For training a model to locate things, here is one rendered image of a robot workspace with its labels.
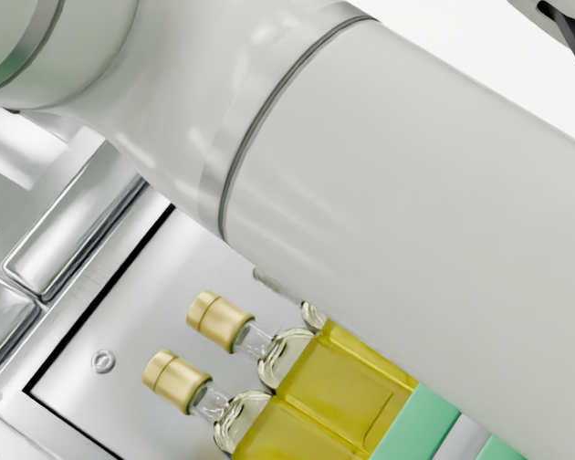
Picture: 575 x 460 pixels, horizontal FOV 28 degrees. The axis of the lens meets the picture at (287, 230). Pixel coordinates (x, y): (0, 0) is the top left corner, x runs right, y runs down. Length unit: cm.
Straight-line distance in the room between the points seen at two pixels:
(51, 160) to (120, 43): 80
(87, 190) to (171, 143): 74
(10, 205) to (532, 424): 87
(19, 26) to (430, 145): 13
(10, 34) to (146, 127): 7
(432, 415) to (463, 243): 40
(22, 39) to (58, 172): 81
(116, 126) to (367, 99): 11
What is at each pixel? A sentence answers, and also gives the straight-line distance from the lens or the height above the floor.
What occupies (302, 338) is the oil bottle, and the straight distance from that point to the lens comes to 86.
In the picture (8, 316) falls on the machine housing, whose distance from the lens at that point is 109.
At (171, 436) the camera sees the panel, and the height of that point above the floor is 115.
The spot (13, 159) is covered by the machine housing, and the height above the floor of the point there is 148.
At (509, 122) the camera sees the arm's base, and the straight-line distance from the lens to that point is 36.
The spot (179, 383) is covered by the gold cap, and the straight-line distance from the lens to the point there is 88.
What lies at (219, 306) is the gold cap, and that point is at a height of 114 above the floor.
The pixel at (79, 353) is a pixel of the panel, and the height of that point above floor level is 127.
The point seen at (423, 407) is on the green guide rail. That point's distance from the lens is 73.
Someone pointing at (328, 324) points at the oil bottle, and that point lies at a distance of 87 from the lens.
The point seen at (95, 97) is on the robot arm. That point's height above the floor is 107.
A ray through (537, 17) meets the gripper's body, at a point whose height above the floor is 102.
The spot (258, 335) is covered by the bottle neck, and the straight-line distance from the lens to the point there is 88.
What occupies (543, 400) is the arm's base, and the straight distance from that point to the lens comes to 34.
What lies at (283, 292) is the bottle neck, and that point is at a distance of 90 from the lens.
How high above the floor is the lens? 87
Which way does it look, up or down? 17 degrees up
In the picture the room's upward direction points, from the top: 59 degrees counter-clockwise
